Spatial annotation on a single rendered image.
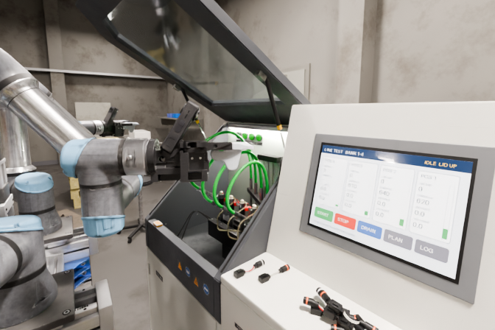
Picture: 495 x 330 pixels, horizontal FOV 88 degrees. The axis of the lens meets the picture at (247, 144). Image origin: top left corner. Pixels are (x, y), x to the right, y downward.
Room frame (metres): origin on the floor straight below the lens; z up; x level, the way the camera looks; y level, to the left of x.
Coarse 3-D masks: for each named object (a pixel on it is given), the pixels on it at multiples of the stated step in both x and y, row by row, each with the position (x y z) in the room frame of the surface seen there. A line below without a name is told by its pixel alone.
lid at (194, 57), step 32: (96, 0) 0.95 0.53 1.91; (128, 0) 0.91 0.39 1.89; (160, 0) 0.83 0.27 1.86; (192, 0) 0.74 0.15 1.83; (128, 32) 1.13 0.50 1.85; (160, 32) 1.02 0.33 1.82; (192, 32) 0.93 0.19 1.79; (224, 32) 0.82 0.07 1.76; (160, 64) 1.31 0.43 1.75; (192, 64) 1.16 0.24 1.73; (224, 64) 1.04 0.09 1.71; (256, 64) 0.91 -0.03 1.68; (192, 96) 1.51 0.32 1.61; (224, 96) 1.36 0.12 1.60; (256, 96) 1.20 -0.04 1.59; (288, 96) 1.03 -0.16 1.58
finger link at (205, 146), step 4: (192, 144) 0.51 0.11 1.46; (196, 144) 0.49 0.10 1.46; (200, 144) 0.49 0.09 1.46; (204, 144) 0.49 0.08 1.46; (208, 144) 0.49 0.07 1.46; (212, 144) 0.49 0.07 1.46; (216, 144) 0.50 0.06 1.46; (220, 144) 0.50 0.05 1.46; (224, 144) 0.50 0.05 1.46; (228, 144) 0.51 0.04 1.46; (204, 148) 0.49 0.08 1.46; (208, 148) 0.49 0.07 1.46; (212, 148) 0.49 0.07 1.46; (216, 148) 0.49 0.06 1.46; (220, 148) 0.50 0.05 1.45; (224, 148) 0.51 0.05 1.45; (228, 148) 0.51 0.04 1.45
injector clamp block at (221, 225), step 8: (224, 216) 1.27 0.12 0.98; (208, 224) 1.23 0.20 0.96; (216, 224) 1.18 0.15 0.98; (224, 224) 1.18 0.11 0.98; (208, 232) 1.23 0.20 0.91; (216, 232) 1.18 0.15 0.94; (224, 232) 1.13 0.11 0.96; (232, 232) 1.10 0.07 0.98; (240, 232) 1.10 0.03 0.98; (224, 240) 1.13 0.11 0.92; (232, 240) 1.08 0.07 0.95; (224, 248) 1.13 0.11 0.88; (224, 256) 1.13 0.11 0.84
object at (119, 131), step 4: (104, 124) 1.37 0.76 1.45; (112, 124) 1.42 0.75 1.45; (116, 124) 1.42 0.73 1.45; (104, 128) 1.36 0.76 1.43; (108, 128) 1.40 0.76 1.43; (112, 128) 1.42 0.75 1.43; (116, 128) 1.42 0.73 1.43; (120, 128) 1.45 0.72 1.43; (104, 132) 1.37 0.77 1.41; (108, 132) 1.40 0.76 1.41; (112, 132) 1.42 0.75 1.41; (116, 132) 1.43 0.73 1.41; (120, 132) 1.45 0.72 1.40; (104, 136) 1.38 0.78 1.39; (116, 136) 1.43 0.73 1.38
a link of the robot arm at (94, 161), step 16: (80, 144) 0.47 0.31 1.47; (96, 144) 0.48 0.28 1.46; (112, 144) 0.48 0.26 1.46; (64, 160) 0.46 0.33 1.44; (80, 160) 0.46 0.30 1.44; (96, 160) 0.46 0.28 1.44; (112, 160) 0.47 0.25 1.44; (80, 176) 0.47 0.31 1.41; (96, 176) 0.46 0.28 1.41; (112, 176) 0.48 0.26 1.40
